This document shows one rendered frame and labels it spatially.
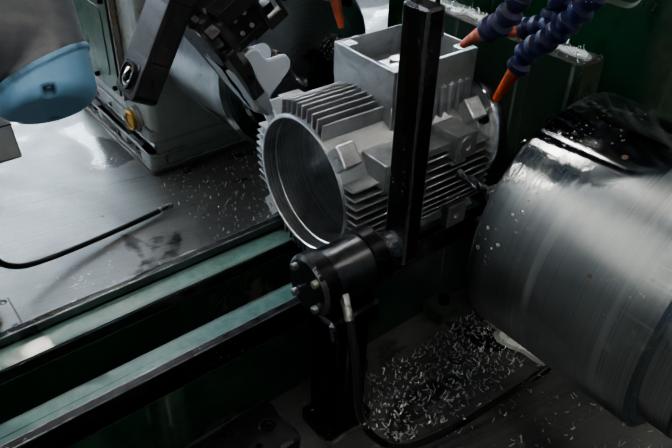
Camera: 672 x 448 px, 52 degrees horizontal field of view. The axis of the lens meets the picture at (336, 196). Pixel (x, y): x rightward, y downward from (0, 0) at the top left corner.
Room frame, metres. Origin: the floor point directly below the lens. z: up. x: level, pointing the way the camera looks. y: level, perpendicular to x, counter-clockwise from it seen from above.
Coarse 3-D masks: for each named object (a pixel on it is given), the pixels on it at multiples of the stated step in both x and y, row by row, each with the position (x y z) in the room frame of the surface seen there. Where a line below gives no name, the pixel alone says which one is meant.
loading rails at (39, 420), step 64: (192, 256) 0.60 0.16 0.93; (256, 256) 0.61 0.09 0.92; (448, 256) 0.67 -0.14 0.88; (64, 320) 0.50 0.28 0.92; (128, 320) 0.51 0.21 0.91; (192, 320) 0.56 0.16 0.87; (256, 320) 0.50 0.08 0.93; (384, 320) 0.61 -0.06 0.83; (448, 320) 0.64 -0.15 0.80; (0, 384) 0.43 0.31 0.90; (64, 384) 0.47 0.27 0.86; (128, 384) 0.41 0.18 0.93; (192, 384) 0.45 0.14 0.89; (256, 384) 0.49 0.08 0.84
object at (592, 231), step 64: (576, 128) 0.50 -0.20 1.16; (640, 128) 0.49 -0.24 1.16; (512, 192) 0.47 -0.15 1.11; (576, 192) 0.44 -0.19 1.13; (640, 192) 0.43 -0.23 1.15; (512, 256) 0.44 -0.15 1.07; (576, 256) 0.41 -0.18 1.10; (640, 256) 0.38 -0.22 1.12; (512, 320) 0.43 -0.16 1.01; (576, 320) 0.38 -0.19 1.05; (640, 320) 0.36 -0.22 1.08; (576, 384) 0.39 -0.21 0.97; (640, 384) 0.35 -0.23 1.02
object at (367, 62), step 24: (336, 48) 0.70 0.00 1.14; (360, 48) 0.73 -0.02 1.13; (384, 48) 0.75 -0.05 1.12; (456, 48) 0.70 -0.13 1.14; (336, 72) 0.70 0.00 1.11; (360, 72) 0.67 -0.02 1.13; (384, 72) 0.64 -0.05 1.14; (456, 72) 0.69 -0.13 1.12; (384, 96) 0.64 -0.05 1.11; (456, 96) 0.69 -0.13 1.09; (384, 120) 0.64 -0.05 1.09; (432, 120) 0.66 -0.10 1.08
